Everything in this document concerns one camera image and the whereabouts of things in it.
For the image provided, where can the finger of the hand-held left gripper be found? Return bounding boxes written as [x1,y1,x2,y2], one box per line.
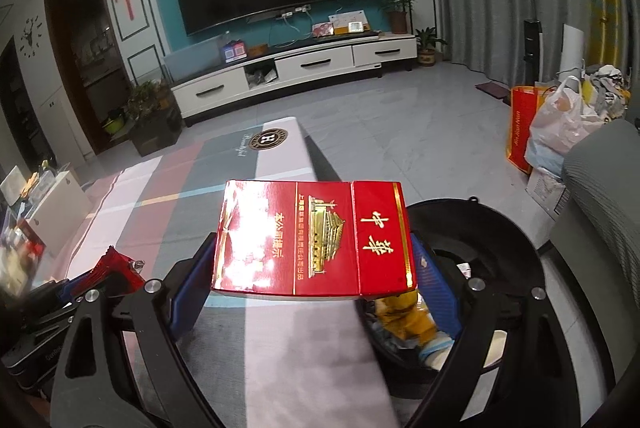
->
[27,278,93,316]

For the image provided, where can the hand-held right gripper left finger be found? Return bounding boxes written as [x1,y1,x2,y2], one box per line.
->
[50,233,226,428]

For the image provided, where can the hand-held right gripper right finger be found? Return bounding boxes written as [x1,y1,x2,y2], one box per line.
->
[400,233,618,428]

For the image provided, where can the yellow snack bag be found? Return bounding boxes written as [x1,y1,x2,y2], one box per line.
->
[375,290,437,344]

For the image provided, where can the red wrapper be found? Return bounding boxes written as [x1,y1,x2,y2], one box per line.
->
[87,247,146,289]

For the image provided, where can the black trash bin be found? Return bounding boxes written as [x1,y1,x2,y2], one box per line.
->
[356,198,548,389]

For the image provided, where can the red cigarette box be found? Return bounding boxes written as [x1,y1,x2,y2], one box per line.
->
[210,179,418,300]

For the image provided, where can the pile of assorted small items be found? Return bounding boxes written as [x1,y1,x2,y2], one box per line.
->
[0,218,46,294]

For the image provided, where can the white side cabinet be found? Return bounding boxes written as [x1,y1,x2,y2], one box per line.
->
[25,168,93,239]

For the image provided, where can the cardboard box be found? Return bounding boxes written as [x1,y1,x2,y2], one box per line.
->
[525,163,568,216]

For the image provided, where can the potted plants on dark stand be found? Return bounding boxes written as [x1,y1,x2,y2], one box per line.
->
[124,79,183,157]

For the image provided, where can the light blue plastic bag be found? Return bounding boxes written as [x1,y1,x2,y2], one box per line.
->
[525,138,567,174]

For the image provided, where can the red shopping bag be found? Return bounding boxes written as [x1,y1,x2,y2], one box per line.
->
[506,85,556,174]

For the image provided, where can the green plastic basin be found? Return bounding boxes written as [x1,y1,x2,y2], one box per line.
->
[102,110,126,134]

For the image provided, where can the grey sofa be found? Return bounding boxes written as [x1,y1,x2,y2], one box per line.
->
[547,118,640,389]

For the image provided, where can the dark floor mat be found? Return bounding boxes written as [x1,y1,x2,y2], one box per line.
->
[475,80,511,99]

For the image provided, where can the white plastic bag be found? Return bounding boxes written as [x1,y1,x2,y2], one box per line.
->
[527,75,608,156]

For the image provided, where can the glass fish tank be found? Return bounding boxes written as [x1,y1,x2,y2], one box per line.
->
[164,35,223,84]

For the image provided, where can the small potted plant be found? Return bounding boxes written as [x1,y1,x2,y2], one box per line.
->
[415,27,447,67]

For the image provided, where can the blue and red box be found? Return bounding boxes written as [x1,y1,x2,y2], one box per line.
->
[222,40,248,63]

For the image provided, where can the white television cabinet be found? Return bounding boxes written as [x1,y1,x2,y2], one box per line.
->
[171,30,418,126]

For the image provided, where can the pile of clothes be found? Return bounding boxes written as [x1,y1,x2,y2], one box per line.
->
[582,64,631,121]

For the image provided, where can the upright vacuum cleaner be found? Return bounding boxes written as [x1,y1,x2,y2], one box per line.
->
[515,0,546,84]

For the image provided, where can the tall potted plant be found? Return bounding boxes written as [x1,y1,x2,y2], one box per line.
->
[378,0,416,35]

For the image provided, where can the white standing board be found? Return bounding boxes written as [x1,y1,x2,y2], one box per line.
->
[559,24,586,76]

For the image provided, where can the white card board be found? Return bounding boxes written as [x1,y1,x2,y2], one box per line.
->
[328,10,366,29]

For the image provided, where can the dark wooden door frame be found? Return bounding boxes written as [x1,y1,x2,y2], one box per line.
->
[44,0,133,156]

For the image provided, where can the deer wall clock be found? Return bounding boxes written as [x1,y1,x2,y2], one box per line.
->
[20,17,43,59]

